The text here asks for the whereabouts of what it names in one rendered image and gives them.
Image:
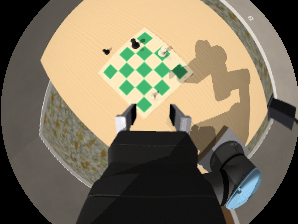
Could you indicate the green and cream chessboard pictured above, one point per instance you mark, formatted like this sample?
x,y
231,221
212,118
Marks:
x,y
137,73

